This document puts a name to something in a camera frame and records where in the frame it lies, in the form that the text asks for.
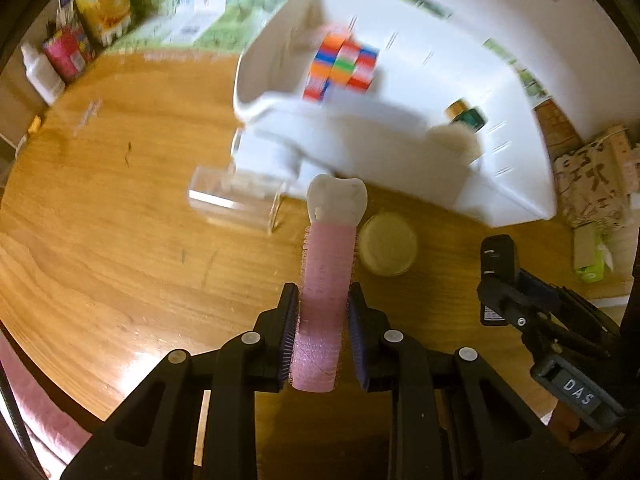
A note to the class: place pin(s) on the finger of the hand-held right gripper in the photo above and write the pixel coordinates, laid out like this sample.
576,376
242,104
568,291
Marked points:
542,292
535,332

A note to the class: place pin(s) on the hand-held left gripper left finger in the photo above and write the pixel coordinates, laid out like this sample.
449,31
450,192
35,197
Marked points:
289,330

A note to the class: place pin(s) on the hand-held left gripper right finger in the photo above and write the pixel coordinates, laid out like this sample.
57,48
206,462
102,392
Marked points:
357,340

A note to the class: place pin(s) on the pink hair roller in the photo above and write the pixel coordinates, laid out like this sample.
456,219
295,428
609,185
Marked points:
322,310

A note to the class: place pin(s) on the black power adapter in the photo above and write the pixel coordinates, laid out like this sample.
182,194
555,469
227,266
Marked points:
497,260

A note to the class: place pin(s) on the white rounded lump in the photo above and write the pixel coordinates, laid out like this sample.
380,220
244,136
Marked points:
450,140

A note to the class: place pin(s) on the green cap gold bottle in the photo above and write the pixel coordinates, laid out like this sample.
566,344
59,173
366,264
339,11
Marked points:
470,117

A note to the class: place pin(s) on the white plastic organizer box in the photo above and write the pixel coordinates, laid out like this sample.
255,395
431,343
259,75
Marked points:
380,135

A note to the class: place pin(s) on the colourful striped tape rolls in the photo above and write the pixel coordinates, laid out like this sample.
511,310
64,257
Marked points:
342,65

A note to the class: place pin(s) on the person's right hand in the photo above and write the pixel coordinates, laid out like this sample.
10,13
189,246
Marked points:
562,422

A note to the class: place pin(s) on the green tissue pack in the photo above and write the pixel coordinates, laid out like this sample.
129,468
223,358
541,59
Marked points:
590,260

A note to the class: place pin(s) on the patterned brown paper bag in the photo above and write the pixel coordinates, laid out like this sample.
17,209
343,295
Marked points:
595,180

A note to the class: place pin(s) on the clear acrylic box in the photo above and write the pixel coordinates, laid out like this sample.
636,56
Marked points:
220,195

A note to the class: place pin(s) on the pink blanket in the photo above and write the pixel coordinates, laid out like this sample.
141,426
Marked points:
35,400

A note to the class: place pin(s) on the pink patterned box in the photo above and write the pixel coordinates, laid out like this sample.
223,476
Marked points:
67,52

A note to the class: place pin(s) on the small white dropper bottle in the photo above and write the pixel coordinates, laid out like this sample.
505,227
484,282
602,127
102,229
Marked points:
42,72

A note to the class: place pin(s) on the yellow snack packet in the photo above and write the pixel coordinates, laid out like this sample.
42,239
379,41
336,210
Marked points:
105,7

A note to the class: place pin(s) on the white bottle blue label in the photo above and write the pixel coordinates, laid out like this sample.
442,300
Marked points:
65,5

